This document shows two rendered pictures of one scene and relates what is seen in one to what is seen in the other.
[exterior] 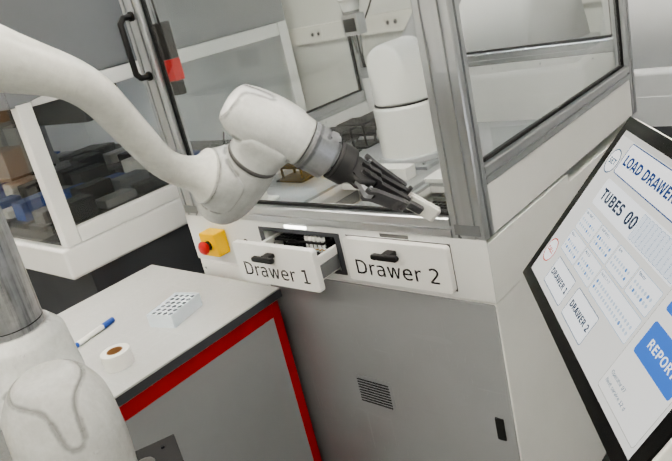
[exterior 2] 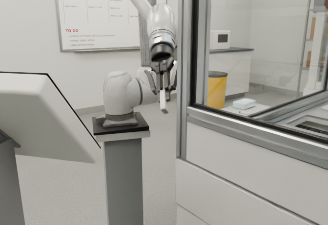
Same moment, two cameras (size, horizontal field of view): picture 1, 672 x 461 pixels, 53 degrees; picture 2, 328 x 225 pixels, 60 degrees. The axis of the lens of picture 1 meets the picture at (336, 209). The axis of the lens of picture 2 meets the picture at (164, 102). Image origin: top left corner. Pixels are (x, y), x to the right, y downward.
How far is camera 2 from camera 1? 1.63 m
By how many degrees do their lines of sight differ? 90
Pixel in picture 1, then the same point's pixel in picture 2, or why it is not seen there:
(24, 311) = (143, 60)
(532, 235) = (234, 213)
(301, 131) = (149, 30)
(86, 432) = (105, 88)
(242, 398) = not seen: hidden behind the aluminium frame
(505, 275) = (188, 197)
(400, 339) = not seen: hidden behind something
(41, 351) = (139, 73)
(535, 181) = (258, 178)
